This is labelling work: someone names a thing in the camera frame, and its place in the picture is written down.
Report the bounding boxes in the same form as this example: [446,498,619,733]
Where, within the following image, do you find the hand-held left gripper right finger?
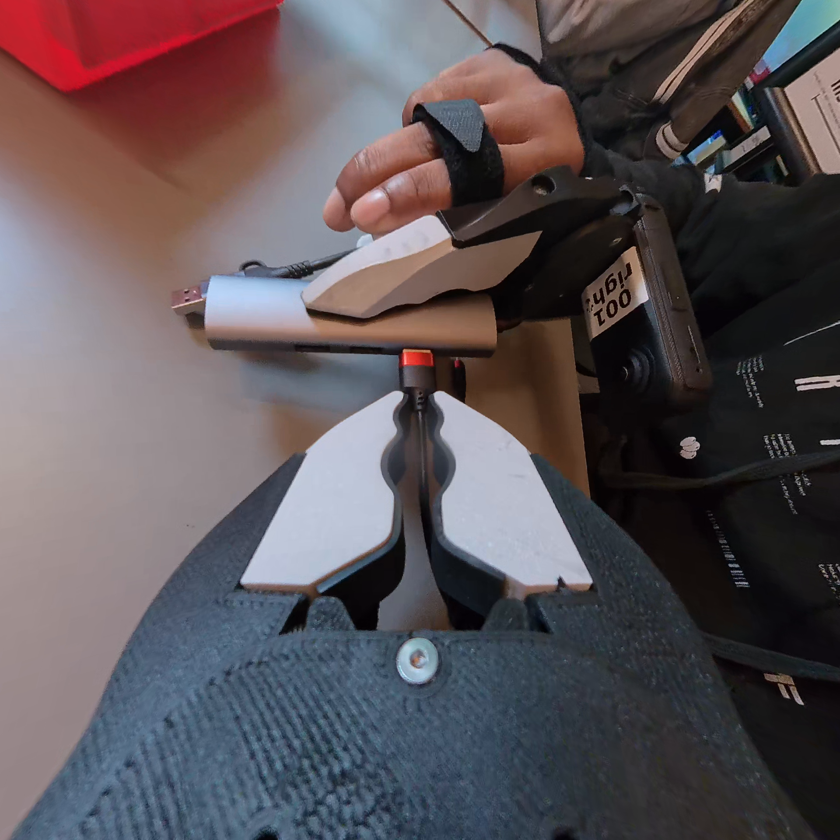
[427,390,595,627]

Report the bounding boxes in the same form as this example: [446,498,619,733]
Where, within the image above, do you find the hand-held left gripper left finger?
[239,390,408,630]

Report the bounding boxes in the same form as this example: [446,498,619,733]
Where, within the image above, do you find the black cable with red plugs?
[399,350,437,506]

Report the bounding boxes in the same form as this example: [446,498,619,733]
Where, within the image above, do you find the red plastic bin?
[0,0,284,93]

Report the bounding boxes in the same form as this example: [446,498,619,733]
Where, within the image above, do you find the person's right forearm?
[486,42,840,342]

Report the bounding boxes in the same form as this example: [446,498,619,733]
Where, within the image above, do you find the printed marker board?
[784,46,840,175]

